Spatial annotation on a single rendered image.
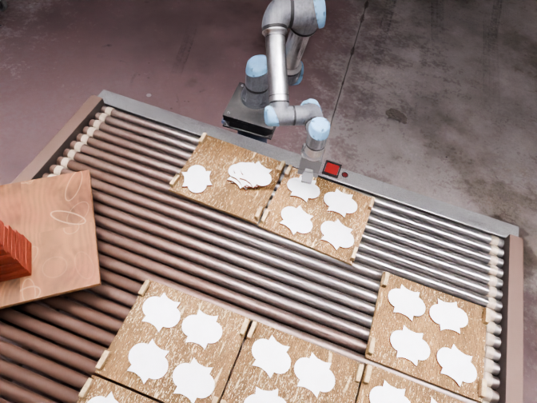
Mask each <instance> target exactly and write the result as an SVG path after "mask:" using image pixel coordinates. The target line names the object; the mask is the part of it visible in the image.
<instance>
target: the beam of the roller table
mask: <svg viewBox="0 0 537 403"><path fill-rule="evenodd" d="M98 97H100V98H103V101H104V103H105V106H109V107H112V108H114V109H115V110H120V111H122V112H124V113H127V114H131V115H133V116H136V117H139V118H143V119H145V120H148V121H151V122H155V123H157V124H160V125H163V126H167V127H169V128H172V129H175V130H179V131H181V132H184V133H187V134H191V135H193V136H196V137H199V138H200V137H201V135H202V134H203V133H207V135H209V136H211V137H214V138H217V139H220V140H222V141H225V142H228V143H231V144H234V145H236V146H239V147H242V148H245V149H247V150H251V151H253V152H256V153H258V154H262V155H264V156H266V157H269V158H273V159H276V160H277V161H280V162H282V161H285V163H286V165H285V166H286V167H288V166H289V165H292V167H294V168H296V169H298V168H299V164H300V158H301V154H297V153H294V152H292V151H288V150H284V149H281V148H279V147H276V146H272V145H269V144H267V143H264V142H260V141H257V140H255V139H252V138H248V137H246V136H243V135H240V134H236V133H234V132H231V131H228V130H224V129H222V128H219V127H216V126H212V125H210V124H207V123H204V122H200V121H197V120H194V119H192V118H187V117H185V116H182V115H180V114H175V113H173V112H170V111H168V110H163V109H161V108H158V107H156V106H151V105H149V104H146V103H144V102H139V101H137V100H134V99H132V98H127V97H125V96H122V95H120V94H115V93H113V92H110V91H108V90H103V91H102V92H101V93H100V94H99V95H98ZM324 164H325V162H322V163H321V167H320V171H319V174H318V177H319V178H323V179H324V180H327V181H330V182H334V183H336V184H339V185H342V186H346V187H348V188H351V189H353V190H357V191H360V192H362V193H365V194H369V195H372V196H374V197H377V198H381V199H384V200H386V201H389V202H393V203H396V204H398V205H402V206H405V207H408V208H410V209H414V210H417V211H420V212H422V213H426V214H429V215H432V216H434V217H438V218H441V219H444V220H446V221H450V222H453V223H456V224H458V225H462V226H465V227H467V228H469V229H473V230H476V231H479V232H481V233H485V234H488V235H493V236H496V237H498V238H500V239H504V238H506V237H507V236H508V235H509V234H512V235H515V236H517V237H518V236H519V227H518V226H516V225H512V224H509V223H506V222H504V221H500V220H497V219H494V218H492V217H488V216H485V215H482V214H480V213H476V212H472V211H470V210H467V209H463V208H460V207H458V206H455V205H451V204H448V203H446V202H443V201H439V200H436V199H434V198H430V197H427V196H424V195H422V194H418V193H415V192H412V191H410V190H406V189H403V188H400V187H398V186H394V185H391V184H388V183H386V182H381V181H378V180H376V179H373V178H369V177H366V176H364V175H361V174H357V173H354V172H352V171H349V170H345V169H342V168H341V169H340V173H339V176H338V178H337V179H336V178H332V177H329V176H327V175H324V174H322V171H323V168H324ZM343 172H346V173H347V174H348V177H347V178H344V177H342V175H341V174H342V173H343Z"/></svg>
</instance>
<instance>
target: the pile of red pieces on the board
mask: <svg viewBox="0 0 537 403"><path fill-rule="evenodd" d="M30 275H31V242H30V241H29V240H28V239H27V238H26V237H25V236H24V235H23V234H20V233H19V232H18V231H17V230H16V229H12V228H11V227H10V226H9V225H4V223H3V222H2V220H0V282H1V281H8V280H12V279H15V278H20V277H26V276H30Z"/></svg>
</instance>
